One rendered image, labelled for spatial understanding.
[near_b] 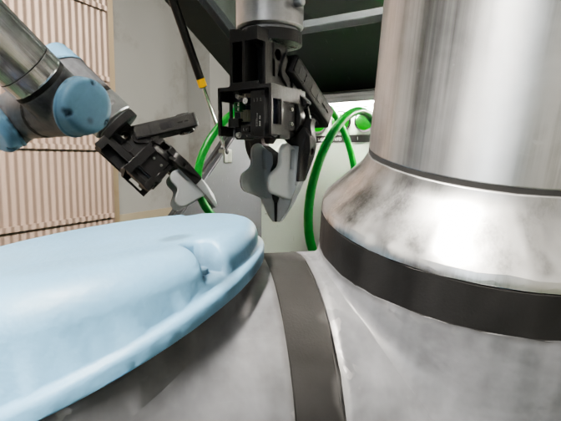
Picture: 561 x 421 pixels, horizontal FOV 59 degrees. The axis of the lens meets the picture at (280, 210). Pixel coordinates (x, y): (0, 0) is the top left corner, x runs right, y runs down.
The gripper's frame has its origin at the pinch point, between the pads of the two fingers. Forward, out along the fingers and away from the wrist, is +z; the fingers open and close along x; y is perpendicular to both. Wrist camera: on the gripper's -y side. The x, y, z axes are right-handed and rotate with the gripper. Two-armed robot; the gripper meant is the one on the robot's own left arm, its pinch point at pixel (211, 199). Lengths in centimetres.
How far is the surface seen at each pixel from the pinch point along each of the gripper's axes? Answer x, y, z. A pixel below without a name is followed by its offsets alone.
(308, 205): 18.7, -4.4, 9.7
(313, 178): 18.8, -7.9, 7.6
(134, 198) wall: -291, -39, -24
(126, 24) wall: -261, -120, -112
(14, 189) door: -213, 14, -68
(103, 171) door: -258, -33, -48
